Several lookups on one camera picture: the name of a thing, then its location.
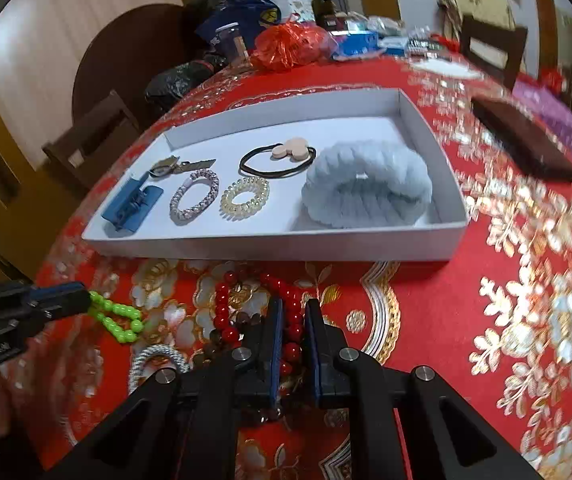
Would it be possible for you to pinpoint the red bead bracelet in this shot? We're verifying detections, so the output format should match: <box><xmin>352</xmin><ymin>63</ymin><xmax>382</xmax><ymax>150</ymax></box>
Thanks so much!
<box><xmin>212</xmin><ymin>270</ymin><xmax>305</xmax><ymax>378</ymax></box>

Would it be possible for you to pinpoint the green bead bracelet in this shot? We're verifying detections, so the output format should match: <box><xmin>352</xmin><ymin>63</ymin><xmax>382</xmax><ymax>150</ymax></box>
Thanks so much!
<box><xmin>86</xmin><ymin>289</ymin><xmax>145</xmax><ymax>345</ymax></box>

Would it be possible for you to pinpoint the grey braided bracelet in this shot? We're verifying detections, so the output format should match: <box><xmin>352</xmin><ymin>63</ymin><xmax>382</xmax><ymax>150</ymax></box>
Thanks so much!
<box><xmin>128</xmin><ymin>342</ymin><xmax>192</xmax><ymax>396</ymax></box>

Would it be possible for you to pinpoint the blue hair claw clip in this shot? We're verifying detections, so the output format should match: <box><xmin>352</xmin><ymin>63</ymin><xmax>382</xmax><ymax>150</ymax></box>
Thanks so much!
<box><xmin>102</xmin><ymin>174</ymin><xmax>163</xmax><ymax>233</ymax></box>

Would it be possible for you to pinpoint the clear yellow spiral hair tie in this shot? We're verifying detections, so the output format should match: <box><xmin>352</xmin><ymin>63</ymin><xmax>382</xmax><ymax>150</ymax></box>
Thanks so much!
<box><xmin>218</xmin><ymin>174</ymin><xmax>271</xmax><ymax>221</ymax></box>

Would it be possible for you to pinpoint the pink braided bracelet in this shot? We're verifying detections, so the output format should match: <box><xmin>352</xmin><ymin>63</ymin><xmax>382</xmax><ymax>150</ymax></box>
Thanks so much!
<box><xmin>169</xmin><ymin>168</ymin><xmax>221</xmax><ymax>226</ymax></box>

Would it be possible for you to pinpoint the light blue fluffy wristband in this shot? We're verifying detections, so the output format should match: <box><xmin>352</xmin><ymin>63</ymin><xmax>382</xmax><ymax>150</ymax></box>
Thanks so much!
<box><xmin>301</xmin><ymin>140</ymin><xmax>432</xmax><ymax>229</ymax></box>

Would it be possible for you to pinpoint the metal watch band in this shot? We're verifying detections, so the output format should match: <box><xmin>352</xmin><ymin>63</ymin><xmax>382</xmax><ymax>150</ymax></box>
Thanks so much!
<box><xmin>148</xmin><ymin>156</ymin><xmax>215</xmax><ymax>179</ymax></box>

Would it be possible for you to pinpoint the black hair tie pink charm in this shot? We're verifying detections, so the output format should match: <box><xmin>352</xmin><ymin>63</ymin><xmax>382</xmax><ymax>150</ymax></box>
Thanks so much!
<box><xmin>238</xmin><ymin>136</ymin><xmax>317</xmax><ymax>180</ymax></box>

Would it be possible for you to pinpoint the dark wooden chair left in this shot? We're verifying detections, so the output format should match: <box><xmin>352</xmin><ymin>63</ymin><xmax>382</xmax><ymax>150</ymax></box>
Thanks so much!
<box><xmin>42</xmin><ymin>90</ymin><xmax>142</xmax><ymax>194</ymax></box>

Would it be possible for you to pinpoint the dark wooden chair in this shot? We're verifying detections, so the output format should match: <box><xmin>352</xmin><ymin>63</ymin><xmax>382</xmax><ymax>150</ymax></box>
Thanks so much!
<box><xmin>42</xmin><ymin>90</ymin><xmax>142</xmax><ymax>194</ymax></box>
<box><xmin>459</xmin><ymin>14</ymin><xmax>528</xmax><ymax>90</ymax></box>

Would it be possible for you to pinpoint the white shallow box tray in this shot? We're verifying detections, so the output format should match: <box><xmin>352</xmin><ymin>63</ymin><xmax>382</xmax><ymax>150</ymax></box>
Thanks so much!
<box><xmin>83</xmin><ymin>89</ymin><xmax>468</xmax><ymax>261</ymax></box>

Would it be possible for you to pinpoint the red floral tablecloth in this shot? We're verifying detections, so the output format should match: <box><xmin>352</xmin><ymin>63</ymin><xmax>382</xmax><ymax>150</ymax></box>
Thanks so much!
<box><xmin>6</xmin><ymin>58</ymin><xmax>572</xmax><ymax>479</ymax></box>

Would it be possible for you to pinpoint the black plastic bag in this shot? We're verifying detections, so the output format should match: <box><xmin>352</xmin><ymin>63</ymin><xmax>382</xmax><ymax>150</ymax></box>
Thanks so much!
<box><xmin>144</xmin><ymin>53</ymin><xmax>228</xmax><ymax>113</ymax></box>

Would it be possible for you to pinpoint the round brown tabletop leaning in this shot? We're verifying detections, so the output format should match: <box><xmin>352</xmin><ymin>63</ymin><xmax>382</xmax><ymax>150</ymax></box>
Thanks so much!
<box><xmin>71</xmin><ymin>3</ymin><xmax>194</xmax><ymax>129</ymax></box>

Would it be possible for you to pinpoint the brown leather wallet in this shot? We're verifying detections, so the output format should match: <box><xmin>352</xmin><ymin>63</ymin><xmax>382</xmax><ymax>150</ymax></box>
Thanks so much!
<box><xmin>471</xmin><ymin>96</ymin><xmax>572</xmax><ymax>183</ymax></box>

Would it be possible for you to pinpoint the red plastic bag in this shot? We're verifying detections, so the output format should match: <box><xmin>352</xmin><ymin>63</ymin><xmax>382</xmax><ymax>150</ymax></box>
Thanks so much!
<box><xmin>250</xmin><ymin>21</ymin><xmax>338</xmax><ymax>72</ymax></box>

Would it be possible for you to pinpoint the white paper sheet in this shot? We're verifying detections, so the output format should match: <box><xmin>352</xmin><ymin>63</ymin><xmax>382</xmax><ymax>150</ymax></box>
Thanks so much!
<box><xmin>411</xmin><ymin>58</ymin><xmax>483</xmax><ymax>80</ymax></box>

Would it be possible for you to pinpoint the blue tissue box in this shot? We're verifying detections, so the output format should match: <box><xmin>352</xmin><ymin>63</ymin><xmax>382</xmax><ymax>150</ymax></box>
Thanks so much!
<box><xmin>331</xmin><ymin>30</ymin><xmax>379</xmax><ymax>58</ymax></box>

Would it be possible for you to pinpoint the blue bag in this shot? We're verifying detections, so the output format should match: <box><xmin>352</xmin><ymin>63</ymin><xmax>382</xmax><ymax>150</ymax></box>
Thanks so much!
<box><xmin>197</xmin><ymin>0</ymin><xmax>283</xmax><ymax>50</ymax></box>

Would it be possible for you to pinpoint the dark wine bottle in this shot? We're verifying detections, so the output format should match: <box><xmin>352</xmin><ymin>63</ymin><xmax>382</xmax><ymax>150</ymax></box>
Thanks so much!
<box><xmin>312</xmin><ymin>0</ymin><xmax>338</xmax><ymax>30</ymax></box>

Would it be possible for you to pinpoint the purple tablecloth side table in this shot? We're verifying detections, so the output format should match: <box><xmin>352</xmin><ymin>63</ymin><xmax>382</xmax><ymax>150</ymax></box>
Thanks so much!
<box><xmin>512</xmin><ymin>76</ymin><xmax>572</xmax><ymax>152</ymax></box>

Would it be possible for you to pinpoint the dark wooden chair far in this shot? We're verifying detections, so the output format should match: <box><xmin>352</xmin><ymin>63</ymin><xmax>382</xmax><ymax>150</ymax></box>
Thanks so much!
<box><xmin>459</xmin><ymin>14</ymin><xmax>528</xmax><ymax>90</ymax></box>

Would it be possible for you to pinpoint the beige floral cloth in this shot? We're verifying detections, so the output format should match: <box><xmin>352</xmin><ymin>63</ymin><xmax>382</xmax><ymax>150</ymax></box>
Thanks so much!
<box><xmin>438</xmin><ymin>0</ymin><xmax>516</xmax><ymax>40</ymax></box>

